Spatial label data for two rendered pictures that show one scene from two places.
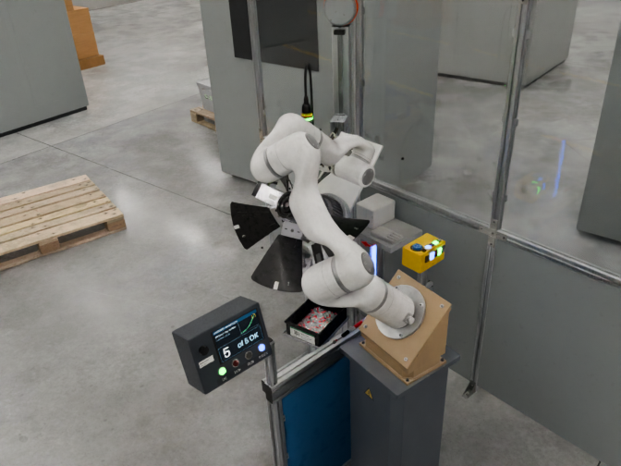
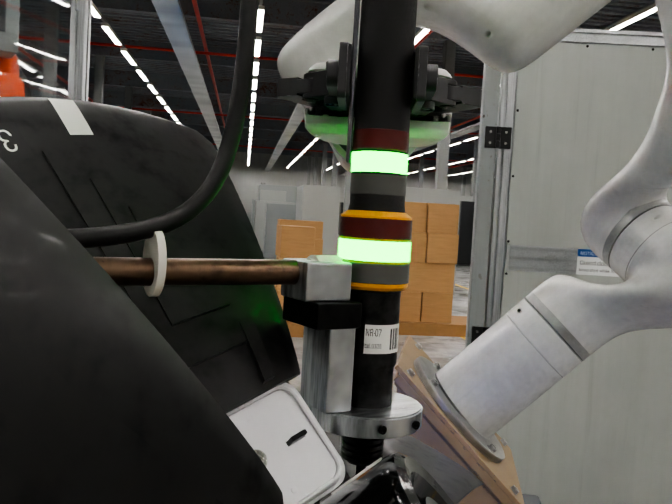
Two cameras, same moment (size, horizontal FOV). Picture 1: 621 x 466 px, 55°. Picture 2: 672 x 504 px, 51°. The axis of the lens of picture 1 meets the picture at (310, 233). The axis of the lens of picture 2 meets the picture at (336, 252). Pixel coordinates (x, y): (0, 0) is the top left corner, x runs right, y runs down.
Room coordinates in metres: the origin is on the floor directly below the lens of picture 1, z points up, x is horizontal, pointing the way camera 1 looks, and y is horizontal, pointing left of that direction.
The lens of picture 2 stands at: (2.48, 0.26, 1.38)
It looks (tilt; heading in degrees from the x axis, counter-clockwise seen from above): 3 degrees down; 222
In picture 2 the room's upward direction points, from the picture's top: 3 degrees clockwise
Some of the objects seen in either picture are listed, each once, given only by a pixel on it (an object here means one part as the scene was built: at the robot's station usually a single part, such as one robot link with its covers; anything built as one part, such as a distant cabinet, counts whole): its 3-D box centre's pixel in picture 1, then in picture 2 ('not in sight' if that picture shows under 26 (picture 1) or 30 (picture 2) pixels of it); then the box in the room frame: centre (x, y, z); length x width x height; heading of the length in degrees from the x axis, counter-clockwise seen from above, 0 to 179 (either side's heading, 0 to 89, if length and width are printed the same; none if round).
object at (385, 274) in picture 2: not in sight; (373, 271); (2.16, -0.01, 1.35); 0.04 x 0.04 x 0.01
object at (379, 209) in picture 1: (372, 210); not in sight; (2.68, -0.33, 0.92); 0.17 x 0.16 x 0.11; 130
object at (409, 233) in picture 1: (379, 228); not in sight; (2.60, -0.35, 0.85); 0.36 x 0.24 x 0.03; 40
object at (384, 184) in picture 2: not in sight; (378, 185); (2.16, -0.01, 1.40); 0.03 x 0.03 x 0.01
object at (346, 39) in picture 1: (344, 198); not in sight; (2.85, -0.19, 0.90); 0.08 x 0.06 x 1.80; 75
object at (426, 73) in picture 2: not in sight; (436, 85); (2.12, 0.01, 1.47); 0.07 x 0.03 x 0.03; 41
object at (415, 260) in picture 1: (423, 253); not in sight; (2.07, -0.47, 1.02); 0.16 x 0.10 x 0.11; 130
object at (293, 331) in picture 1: (316, 319); not in sight; (1.90, -0.01, 0.85); 0.22 x 0.17 x 0.07; 145
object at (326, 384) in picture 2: not in sight; (355, 342); (2.17, -0.01, 1.31); 0.09 x 0.07 x 0.10; 165
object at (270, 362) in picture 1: (270, 361); not in sight; (1.54, 0.16, 0.96); 0.03 x 0.03 x 0.20; 40
